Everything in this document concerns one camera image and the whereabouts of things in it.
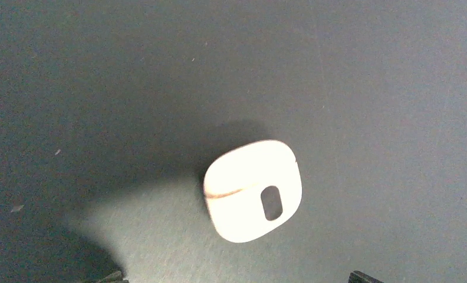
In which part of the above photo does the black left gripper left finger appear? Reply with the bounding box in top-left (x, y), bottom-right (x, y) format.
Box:
top-left (93, 271), bottom-right (129, 283)

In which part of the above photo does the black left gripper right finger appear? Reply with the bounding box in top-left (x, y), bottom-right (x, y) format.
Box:
top-left (348, 271), bottom-right (384, 283)

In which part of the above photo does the small beige square case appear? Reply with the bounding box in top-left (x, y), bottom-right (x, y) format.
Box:
top-left (203, 140), bottom-right (302, 243)

